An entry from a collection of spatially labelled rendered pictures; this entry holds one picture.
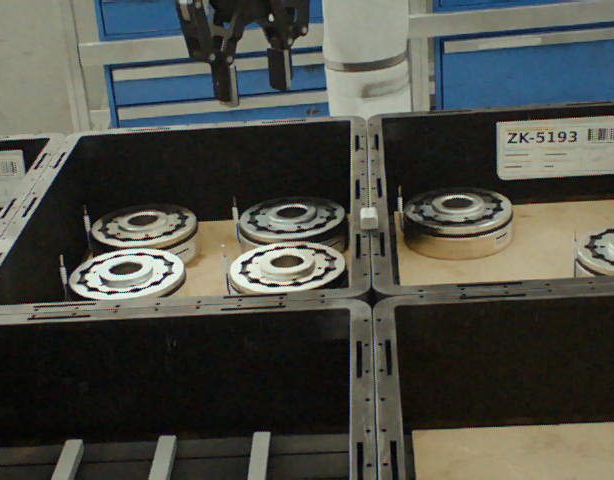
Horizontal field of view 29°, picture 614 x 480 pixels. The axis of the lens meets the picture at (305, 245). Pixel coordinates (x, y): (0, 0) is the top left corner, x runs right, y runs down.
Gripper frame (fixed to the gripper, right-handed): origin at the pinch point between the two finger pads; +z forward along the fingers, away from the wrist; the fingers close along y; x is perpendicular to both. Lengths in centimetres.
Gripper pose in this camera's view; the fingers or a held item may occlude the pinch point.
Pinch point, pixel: (253, 81)
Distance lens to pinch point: 107.4
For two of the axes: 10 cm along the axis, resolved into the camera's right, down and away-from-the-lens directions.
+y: -7.3, 3.2, -6.0
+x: 6.7, 2.6, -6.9
